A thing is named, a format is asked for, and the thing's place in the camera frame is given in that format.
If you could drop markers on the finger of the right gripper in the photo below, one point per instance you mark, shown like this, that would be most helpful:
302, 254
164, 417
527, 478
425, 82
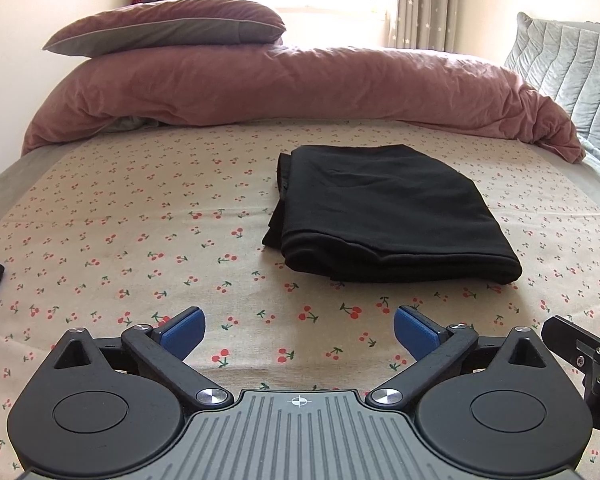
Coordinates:
581, 349

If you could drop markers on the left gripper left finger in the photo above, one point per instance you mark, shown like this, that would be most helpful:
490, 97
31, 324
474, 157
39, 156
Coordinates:
93, 409

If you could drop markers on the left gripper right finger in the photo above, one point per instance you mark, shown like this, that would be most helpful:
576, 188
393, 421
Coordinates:
474, 405

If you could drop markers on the black pants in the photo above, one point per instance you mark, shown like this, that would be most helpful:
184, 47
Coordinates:
384, 215

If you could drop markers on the cherry print cloth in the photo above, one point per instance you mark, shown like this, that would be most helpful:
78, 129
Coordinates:
267, 327

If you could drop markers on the grey quilted headboard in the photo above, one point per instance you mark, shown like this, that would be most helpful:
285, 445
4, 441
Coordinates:
562, 61

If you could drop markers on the pink duvet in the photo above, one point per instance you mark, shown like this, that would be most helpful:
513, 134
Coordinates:
203, 86

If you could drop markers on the pink grey pillow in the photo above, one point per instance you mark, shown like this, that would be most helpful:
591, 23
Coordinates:
168, 23

